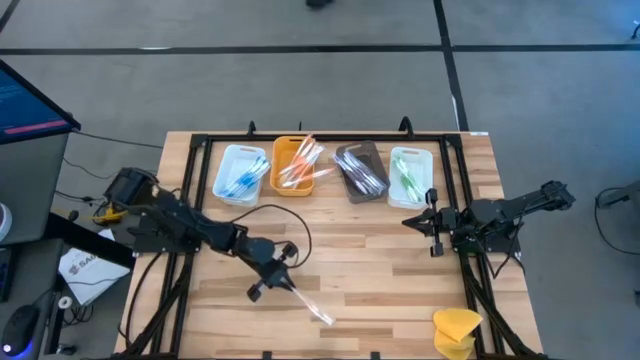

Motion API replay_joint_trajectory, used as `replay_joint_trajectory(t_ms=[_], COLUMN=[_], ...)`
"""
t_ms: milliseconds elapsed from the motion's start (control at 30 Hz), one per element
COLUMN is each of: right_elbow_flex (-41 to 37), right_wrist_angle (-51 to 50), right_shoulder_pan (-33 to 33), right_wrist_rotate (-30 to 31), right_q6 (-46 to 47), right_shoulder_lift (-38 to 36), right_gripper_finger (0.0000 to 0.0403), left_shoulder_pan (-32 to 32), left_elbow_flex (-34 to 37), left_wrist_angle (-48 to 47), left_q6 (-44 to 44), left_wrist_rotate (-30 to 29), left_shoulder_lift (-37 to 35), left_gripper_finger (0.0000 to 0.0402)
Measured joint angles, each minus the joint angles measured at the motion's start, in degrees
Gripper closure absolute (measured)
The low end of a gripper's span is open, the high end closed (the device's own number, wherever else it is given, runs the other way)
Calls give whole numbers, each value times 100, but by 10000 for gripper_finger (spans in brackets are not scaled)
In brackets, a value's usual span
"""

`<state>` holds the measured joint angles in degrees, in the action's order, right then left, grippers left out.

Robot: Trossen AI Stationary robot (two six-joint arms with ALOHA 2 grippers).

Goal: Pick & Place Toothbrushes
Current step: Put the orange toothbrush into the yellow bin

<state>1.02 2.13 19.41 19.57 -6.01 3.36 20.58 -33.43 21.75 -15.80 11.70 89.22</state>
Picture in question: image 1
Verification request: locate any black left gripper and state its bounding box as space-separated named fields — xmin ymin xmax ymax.
xmin=246 ymin=241 xmax=300 ymax=304

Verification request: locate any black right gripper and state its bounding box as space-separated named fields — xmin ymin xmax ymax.
xmin=401 ymin=187 xmax=459 ymax=259

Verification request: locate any orange toothbrush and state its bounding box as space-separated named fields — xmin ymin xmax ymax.
xmin=280 ymin=149 xmax=314 ymax=192
xmin=284 ymin=135 xmax=319 ymax=181
xmin=282 ymin=168 xmax=336 ymax=187
xmin=278 ymin=155 xmax=310 ymax=194
xmin=288 ymin=284 xmax=336 ymax=327
xmin=284 ymin=133 xmax=316 ymax=174
xmin=288 ymin=139 xmax=321 ymax=187
xmin=294 ymin=142 xmax=326 ymax=174
xmin=292 ymin=145 xmax=325 ymax=190

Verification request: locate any white plastic bin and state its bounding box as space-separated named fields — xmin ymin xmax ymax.
xmin=387 ymin=145 xmax=435 ymax=210
xmin=212 ymin=144 xmax=271 ymax=208

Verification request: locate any blue toothbrush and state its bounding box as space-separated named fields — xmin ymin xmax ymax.
xmin=223 ymin=173 xmax=257 ymax=200
xmin=227 ymin=158 xmax=271 ymax=194
xmin=242 ymin=153 xmax=274 ymax=184
xmin=222 ymin=167 xmax=261 ymax=199
xmin=234 ymin=157 xmax=274 ymax=194

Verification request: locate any grey plastic bin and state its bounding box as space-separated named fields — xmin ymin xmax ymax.
xmin=333 ymin=139 xmax=391 ymax=205

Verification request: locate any yellow cloth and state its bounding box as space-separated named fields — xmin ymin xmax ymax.
xmin=432 ymin=307 xmax=485 ymax=360

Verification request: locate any orange plastic bin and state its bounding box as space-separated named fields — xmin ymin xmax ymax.
xmin=269 ymin=135 xmax=317 ymax=198

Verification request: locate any white printed booklet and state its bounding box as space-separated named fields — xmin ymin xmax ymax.
xmin=58 ymin=247 xmax=132 ymax=307

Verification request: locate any grey chair leg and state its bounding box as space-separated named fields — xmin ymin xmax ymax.
xmin=597 ymin=179 xmax=640 ymax=209

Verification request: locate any black computer mouse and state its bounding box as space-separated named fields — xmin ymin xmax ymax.
xmin=0 ymin=304 xmax=39 ymax=359

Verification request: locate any grey desk cabinet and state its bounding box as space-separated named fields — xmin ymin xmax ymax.
xmin=0 ymin=132 xmax=70 ymax=246

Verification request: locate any black keyboard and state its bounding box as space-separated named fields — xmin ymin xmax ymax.
xmin=0 ymin=247 xmax=14 ymax=303

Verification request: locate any white round device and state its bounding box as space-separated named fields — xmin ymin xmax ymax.
xmin=0 ymin=202 xmax=13 ymax=244

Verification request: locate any computer monitor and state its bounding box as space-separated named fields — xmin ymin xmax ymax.
xmin=0 ymin=58 xmax=82 ymax=146

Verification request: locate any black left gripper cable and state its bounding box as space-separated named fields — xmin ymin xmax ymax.
xmin=230 ymin=203 xmax=314 ymax=270

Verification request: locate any thick black base cable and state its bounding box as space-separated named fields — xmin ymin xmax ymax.
xmin=123 ymin=251 xmax=165 ymax=346

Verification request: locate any black floor cable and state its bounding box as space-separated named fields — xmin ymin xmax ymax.
xmin=593 ymin=185 xmax=640 ymax=256

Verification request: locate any yellow cable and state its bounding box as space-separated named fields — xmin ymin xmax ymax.
xmin=94 ymin=205 xmax=126 ymax=225

